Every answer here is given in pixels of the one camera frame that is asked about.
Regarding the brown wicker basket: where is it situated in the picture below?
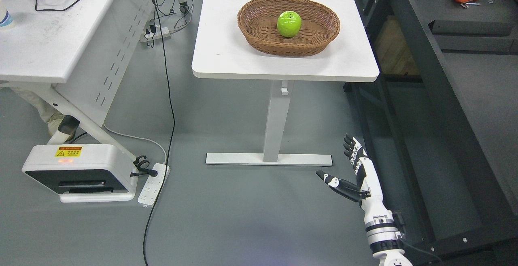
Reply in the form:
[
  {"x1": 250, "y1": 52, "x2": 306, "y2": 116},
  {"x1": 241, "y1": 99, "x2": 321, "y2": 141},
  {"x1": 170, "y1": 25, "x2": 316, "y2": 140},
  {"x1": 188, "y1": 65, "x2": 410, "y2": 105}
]
[{"x1": 237, "y1": 0, "x2": 340, "y2": 56}]

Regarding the white far power strip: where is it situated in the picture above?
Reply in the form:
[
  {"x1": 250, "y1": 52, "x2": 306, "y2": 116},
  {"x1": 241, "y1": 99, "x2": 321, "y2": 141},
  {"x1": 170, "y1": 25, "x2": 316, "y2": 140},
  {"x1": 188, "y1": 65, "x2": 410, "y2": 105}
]
[{"x1": 139, "y1": 27, "x2": 171, "y2": 43}]

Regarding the person's shoe and leg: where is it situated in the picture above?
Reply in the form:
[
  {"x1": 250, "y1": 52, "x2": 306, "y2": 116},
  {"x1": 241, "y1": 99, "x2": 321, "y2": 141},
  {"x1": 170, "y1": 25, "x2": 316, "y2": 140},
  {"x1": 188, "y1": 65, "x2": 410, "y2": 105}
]
[{"x1": 11, "y1": 87, "x2": 65, "y2": 136}]

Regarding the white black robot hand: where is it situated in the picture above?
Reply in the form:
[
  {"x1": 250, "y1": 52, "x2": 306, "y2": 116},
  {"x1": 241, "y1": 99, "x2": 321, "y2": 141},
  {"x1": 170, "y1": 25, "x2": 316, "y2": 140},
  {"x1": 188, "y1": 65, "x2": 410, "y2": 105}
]
[{"x1": 316, "y1": 135, "x2": 396, "y2": 232}]

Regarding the white floor power strip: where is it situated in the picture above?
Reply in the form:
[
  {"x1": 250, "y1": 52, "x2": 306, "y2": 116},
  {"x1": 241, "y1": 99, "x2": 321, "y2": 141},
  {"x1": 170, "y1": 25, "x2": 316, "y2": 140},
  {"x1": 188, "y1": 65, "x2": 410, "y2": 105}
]
[{"x1": 137, "y1": 163, "x2": 170, "y2": 208}]

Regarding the white left desk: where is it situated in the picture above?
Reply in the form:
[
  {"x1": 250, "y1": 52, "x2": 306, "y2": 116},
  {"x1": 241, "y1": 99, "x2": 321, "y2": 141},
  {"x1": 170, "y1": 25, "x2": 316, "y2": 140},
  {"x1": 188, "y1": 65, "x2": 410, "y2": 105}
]
[{"x1": 0, "y1": 0, "x2": 152, "y2": 161}]

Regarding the green apple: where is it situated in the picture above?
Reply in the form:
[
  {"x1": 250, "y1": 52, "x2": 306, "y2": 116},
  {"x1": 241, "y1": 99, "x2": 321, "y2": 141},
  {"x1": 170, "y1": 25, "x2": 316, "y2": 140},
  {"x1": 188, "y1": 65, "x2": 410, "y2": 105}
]
[{"x1": 277, "y1": 11, "x2": 302, "y2": 38}]

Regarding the white standing desk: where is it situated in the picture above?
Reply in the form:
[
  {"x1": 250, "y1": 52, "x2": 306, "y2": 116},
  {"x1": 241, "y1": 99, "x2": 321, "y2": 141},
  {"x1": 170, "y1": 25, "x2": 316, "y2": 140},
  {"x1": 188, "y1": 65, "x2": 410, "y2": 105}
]
[{"x1": 192, "y1": 0, "x2": 380, "y2": 167}]

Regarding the paper cup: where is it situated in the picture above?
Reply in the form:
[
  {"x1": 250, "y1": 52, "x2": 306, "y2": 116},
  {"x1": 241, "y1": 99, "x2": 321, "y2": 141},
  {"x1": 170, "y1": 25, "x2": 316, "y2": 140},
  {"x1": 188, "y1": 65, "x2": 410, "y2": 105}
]
[{"x1": 0, "y1": 0, "x2": 15, "y2": 30}]

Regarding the black metal shelf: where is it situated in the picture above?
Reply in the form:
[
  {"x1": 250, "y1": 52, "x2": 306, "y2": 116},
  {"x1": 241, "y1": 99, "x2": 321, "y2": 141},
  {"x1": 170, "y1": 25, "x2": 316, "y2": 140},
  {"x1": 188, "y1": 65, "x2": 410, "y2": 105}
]
[{"x1": 344, "y1": 0, "x2": 517, "y2": 266}]

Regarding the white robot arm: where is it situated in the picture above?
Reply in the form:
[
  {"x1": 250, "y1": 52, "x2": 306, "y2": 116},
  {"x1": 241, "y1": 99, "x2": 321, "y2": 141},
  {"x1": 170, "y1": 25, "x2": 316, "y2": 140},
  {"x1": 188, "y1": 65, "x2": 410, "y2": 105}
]
[{"x1": 365, "y1": 218, "x2": 412, "y2": 266}]

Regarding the long black floor cable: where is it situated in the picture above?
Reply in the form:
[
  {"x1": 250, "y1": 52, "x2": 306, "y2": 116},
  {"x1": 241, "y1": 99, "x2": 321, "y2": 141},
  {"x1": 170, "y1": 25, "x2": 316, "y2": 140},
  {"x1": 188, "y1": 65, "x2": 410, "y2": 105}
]
[{"x1": 142, "y1": 0, "x2": 176, "y2": 266}]

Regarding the white box device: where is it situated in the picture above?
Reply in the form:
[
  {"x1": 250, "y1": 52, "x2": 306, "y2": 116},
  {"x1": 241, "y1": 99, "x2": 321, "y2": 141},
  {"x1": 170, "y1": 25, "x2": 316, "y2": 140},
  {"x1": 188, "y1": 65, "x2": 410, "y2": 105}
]
[{"x1": 22, "y1": 144, "x2": 138, "y2": 203}]

